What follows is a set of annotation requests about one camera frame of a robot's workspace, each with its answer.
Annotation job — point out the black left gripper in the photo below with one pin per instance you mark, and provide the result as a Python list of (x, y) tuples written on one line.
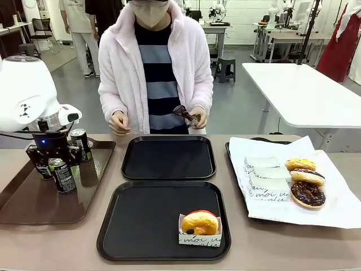
[(52, 144)]

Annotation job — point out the black soda can white text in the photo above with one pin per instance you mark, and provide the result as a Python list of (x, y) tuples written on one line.
[(64, 178)]

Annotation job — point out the dark metal tongs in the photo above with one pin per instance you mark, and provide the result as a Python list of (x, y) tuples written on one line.
[(186, 115)]

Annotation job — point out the white paper box script print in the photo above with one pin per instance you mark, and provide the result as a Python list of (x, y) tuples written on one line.
[(268, 189)]

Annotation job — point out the yellow glazed donut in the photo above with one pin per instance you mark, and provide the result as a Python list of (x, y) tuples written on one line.
[(300, 163)]

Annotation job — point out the pink and chocolate donut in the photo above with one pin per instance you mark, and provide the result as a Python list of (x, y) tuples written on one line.
[(307, 176)]

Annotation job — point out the chocolate sprinkle donut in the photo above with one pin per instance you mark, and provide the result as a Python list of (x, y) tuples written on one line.
[(307, 194)]

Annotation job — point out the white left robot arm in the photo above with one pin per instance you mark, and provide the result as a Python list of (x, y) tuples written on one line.
[(25, 84)]

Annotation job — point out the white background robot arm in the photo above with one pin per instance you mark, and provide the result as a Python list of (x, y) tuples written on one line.
[(272, 12)]

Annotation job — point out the person left forearm pink sleeve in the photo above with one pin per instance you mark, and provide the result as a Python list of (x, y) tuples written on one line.
[(203, 93)]

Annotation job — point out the person right forearm pink sleeve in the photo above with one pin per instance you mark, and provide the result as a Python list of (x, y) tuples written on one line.
[(111, 98)]

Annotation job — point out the person right hand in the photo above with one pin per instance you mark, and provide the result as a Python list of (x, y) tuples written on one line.
[(119, 124)]

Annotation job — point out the person left hand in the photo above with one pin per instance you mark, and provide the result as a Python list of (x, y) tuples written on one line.
[(200, 117)]

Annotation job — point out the black soda can green stripe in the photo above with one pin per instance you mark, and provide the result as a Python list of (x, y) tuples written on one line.
[(84, 146)]

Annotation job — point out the brown plastic tray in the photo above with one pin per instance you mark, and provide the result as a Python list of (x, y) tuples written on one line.
[(42, 206)]

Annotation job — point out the person in pink fleece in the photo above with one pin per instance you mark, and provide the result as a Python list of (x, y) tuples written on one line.
[(121, 70)]

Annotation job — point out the large black square tray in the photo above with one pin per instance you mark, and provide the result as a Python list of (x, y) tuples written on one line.
[(146, 220)]

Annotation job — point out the small black square tray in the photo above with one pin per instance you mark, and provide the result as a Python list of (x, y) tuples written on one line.
[(169, 158)]

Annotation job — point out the bystander in white trousers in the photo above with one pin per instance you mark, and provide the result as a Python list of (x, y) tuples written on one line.
[(81, 34)]

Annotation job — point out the blue striped shirt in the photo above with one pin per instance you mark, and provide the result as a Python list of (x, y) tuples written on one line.
[(160, 84)]

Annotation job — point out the black office chair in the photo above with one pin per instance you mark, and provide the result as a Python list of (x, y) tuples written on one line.
[(42, 31)]

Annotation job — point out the bystander in black clothes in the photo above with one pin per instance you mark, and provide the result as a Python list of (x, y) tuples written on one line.
[(104, 14)]

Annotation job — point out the glazed donut in paper box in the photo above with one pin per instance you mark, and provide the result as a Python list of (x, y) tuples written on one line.
[(197, 240)]

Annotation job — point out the beige face mask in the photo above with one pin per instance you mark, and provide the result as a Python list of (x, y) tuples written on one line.
[(150, 12)]

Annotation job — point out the black tray under paper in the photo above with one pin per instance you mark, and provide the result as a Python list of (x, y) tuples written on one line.
[(229, 152)]

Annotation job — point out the dark plastic stool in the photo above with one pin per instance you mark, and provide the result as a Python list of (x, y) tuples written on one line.
[(225, 69)]

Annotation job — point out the grey workshop table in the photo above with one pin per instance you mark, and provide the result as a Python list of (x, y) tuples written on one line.
[(215, 31)]

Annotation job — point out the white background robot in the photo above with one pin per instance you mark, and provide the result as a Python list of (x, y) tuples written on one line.
[(217, 11)]

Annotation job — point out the white table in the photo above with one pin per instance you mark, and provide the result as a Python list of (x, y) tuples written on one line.
[(304, 93)]

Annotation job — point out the long beige workshop table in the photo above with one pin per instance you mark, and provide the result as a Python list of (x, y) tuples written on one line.
[(293, 38)]

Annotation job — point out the white paper sheet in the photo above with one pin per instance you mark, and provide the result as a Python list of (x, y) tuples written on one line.
[(332, 197)]

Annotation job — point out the black tripod pole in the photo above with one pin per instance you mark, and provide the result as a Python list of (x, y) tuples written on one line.
[(308, 31)]

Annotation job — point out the red dress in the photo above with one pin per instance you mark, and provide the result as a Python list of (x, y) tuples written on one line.
[(335, 50)]

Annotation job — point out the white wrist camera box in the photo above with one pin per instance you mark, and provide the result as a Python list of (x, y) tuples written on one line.
[(69, 114)]

